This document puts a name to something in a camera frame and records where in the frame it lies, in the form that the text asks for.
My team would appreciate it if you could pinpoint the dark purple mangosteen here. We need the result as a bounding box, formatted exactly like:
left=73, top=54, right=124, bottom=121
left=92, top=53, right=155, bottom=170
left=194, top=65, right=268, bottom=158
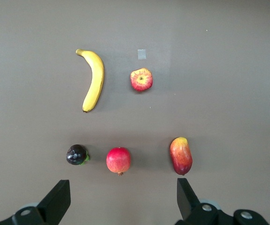
left=66, top=144, right=90, bottom=166

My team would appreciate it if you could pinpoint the red pomegranate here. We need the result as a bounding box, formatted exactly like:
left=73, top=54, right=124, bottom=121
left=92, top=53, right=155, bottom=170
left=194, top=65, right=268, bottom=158
left=106, top=146, right=131, bottom=176

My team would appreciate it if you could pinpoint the red yellow mango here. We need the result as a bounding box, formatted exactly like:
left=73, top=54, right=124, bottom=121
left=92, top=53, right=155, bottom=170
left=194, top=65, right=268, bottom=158
left=169, top=136, right=193, bottom=176

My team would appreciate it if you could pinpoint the yellow banana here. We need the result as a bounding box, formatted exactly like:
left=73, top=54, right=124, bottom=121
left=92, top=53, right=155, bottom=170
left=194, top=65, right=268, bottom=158
left=75, top=48, right=105, bottom=113

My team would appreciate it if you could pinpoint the red yellow apple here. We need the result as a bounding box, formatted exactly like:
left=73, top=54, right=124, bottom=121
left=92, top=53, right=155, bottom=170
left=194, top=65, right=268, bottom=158
left=130, top=67, right=154, bottom=92

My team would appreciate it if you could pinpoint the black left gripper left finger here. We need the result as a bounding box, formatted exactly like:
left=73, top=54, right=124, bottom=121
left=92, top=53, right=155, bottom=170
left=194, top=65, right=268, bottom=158
left=12, top=180, right=71, bottom=225

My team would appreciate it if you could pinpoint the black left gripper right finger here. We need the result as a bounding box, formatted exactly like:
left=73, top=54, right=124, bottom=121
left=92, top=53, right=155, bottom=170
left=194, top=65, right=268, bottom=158
left=176, top=178, right=220, bottom=225

